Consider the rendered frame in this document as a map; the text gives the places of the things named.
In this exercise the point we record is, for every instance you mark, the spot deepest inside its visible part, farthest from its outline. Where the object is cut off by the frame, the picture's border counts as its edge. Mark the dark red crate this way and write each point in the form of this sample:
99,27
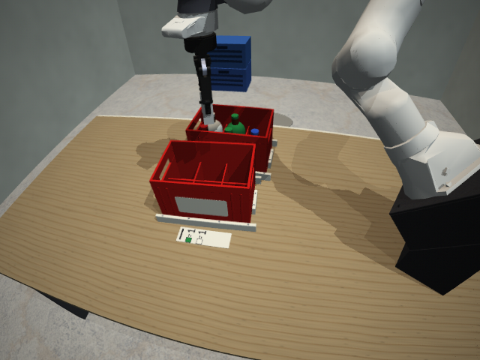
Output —
250,117
207,180

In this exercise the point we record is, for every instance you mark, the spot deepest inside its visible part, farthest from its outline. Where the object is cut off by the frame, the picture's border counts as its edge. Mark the white paper strip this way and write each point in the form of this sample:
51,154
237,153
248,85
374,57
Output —
204,237

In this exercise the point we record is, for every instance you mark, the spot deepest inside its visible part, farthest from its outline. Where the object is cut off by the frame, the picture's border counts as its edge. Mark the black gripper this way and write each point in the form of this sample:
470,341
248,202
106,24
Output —
200,46

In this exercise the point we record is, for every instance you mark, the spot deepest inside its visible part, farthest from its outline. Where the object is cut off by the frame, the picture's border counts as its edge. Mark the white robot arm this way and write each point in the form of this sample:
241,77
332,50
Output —
430,162

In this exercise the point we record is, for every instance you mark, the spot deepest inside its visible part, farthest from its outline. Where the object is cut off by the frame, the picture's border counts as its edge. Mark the white bottle with grey label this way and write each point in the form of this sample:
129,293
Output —
217,126

